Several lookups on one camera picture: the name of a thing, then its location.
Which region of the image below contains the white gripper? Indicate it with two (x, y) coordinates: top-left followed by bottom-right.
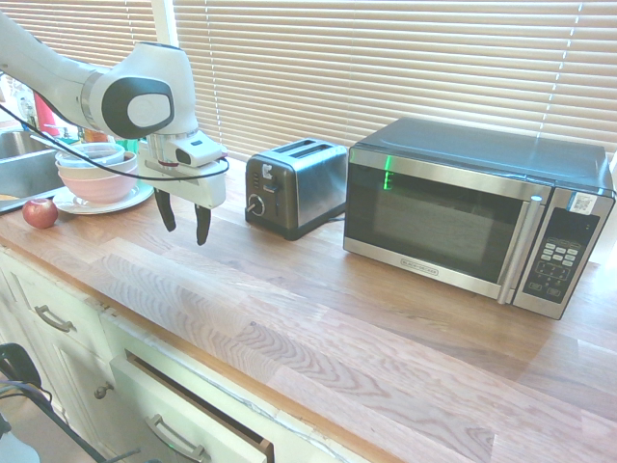
(139, 160), (228, 247)

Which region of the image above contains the stainless steel two-slot toaster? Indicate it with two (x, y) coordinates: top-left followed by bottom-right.
(244, 138), (350, 242)

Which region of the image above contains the white dinner plate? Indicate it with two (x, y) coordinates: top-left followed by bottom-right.
(51, 182), (156, 215)

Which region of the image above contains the pink bowl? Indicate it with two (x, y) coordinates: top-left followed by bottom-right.
(57, 166), (142, 207)

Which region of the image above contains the white bowl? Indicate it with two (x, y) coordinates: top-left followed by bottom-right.
(54, 150), (140, 178)

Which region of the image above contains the red apple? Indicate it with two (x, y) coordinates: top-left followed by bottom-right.
(21, 197), (60, 230)

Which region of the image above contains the white cabinet drawer front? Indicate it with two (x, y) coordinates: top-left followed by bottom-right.
(0, 250), (110, 361)

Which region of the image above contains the stainless steel sink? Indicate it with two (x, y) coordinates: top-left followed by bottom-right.
(0, 128), (67, 216)

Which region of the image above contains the red bottle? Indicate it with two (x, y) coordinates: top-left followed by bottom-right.
(32, 92), (63, 140)

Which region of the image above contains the white open drawer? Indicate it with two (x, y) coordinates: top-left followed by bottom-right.
(108, 350), (277, 463)

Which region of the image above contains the white cabinet door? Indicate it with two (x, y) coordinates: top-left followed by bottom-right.
(45, 337), (141, 452)

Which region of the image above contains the narrow beige window blind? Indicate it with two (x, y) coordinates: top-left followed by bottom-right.
(0, 0), (160, 73)

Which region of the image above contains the stainless steel black microwave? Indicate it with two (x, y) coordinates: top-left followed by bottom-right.
(342, 116), (617, 321)

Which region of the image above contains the wide beige window blind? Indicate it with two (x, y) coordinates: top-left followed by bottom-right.
(172, 0), (617, 168)

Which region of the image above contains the white sticker label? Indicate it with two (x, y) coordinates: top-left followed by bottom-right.
(567, 192), (600, 215)

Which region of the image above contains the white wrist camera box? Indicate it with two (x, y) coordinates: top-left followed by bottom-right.
(169, 135), (228, 169)

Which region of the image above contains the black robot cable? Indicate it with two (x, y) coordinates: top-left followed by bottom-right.
(0, 103), (230, 182)

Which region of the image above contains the short silver drawer handle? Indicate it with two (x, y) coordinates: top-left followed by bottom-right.
(33, 304), (77, 335)

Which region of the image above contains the white window frame post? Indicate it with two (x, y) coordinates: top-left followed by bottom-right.
(148, 0), (183, 50)

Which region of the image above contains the long silver drawer handle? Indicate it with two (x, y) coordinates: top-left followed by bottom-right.
(144, 413), (212, 463)

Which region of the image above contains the black stand with cables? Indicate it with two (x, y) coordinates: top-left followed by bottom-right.
(0, 340), (142, 463)

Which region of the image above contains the silver microwave door handle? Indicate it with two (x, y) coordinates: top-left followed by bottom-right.
(497, 194), (543, 306)

